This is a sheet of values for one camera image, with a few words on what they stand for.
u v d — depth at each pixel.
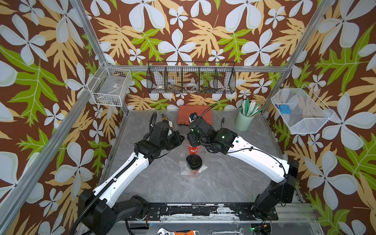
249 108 1.01
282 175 0.41
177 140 0.66
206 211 0.75
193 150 0.77
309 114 0.78
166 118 1.15
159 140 0.56
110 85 0.86
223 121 1.14
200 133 0.52
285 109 0.86
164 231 0.69
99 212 0.38
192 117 0.61
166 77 0.96
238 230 0.70
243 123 1.04
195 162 0.73
